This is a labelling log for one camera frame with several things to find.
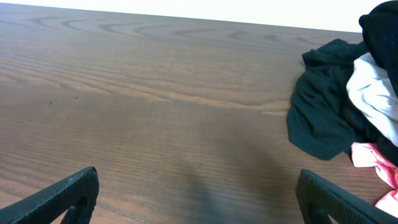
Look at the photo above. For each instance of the pink garment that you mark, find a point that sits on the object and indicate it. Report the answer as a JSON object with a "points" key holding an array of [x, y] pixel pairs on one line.
{"points": [[368, 155]]}

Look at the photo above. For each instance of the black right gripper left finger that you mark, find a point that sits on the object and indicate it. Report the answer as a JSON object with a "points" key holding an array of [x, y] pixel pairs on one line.
{"points": [[74, 197]]}

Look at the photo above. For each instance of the black velvet skirt with buttons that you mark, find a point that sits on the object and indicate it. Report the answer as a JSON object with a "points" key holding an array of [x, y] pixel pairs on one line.
{"points": [[380, 37]]}

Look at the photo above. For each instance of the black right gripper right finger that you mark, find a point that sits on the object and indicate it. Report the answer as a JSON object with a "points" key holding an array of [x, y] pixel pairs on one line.
{"points": [[321, 202]]}

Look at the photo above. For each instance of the dark green garment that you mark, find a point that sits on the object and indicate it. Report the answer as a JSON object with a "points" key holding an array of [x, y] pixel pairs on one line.
{"points": [[322, 121]]}

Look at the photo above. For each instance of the white garment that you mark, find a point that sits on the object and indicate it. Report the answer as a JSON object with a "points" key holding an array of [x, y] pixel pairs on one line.
{"points": [[370, 90]]}

